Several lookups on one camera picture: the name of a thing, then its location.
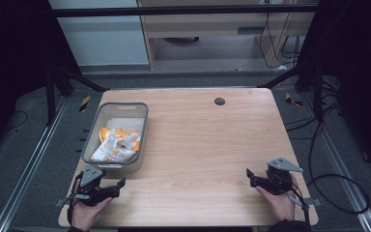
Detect black horizontal bar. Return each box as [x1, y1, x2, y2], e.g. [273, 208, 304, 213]
[49, 4, 321, 18]

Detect white cabinet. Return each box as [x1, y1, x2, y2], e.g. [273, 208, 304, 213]
[47, 0, 151, 68]

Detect light wooden desk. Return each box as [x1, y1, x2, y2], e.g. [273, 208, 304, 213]
[136, 0, 321, 71]

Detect grey plastic basket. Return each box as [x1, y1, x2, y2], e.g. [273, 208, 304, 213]
[80, 101, 150, 173]

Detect grey metal table bracket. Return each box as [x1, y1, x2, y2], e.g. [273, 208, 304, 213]
[302, 197, 323, 208]
[54, 197, 75, 208]

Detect orange white packet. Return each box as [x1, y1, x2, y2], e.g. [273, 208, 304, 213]
[89, 127, 142, 163]

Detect thin black floor cable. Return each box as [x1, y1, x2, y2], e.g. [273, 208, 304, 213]
[3, 109, 29, 131]

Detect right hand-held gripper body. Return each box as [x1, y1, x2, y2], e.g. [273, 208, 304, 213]
[250, 157, 304, 196]

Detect black metal stand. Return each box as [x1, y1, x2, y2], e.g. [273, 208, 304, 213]
[256, 60, 326, 124]
[43, 62, 111, 128]

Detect dark curtain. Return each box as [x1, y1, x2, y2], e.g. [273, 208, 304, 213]
[0, 0, 82, 156]
[298, 0, 371, 177]

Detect aluminium floor rail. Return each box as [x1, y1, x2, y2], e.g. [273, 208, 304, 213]
[302, 91, 371, 232]
[0, 96, 70, 232]

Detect person's left hand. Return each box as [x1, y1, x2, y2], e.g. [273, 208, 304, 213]
[70, 195, 114, 232]

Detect looped black floor cable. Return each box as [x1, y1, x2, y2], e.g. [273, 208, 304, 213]
[306, 117, 371, 216]

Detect yellow black tape strip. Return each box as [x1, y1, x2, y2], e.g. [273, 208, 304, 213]
[78, 95, 92, 113]
[284, 92, 304, 107]

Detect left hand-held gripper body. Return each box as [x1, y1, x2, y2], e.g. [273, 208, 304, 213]
[73, 165, 121, 208]

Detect right hand-held gripper cable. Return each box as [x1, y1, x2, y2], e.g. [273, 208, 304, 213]
[281, 183, 313, 228]

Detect black hanging cables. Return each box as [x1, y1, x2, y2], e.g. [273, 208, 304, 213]
[258, 12, 301, 70]

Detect left hand-held gripper cable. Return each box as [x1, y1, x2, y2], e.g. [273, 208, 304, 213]
[66, 172, 85, 227]

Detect person's right hand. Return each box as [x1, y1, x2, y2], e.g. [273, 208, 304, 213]
[254, 173, 300, 223]

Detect hand-held gripper cable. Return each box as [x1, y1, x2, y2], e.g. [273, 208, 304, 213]
[66, 172, 85, 227]
[281, 183, 313, 228]

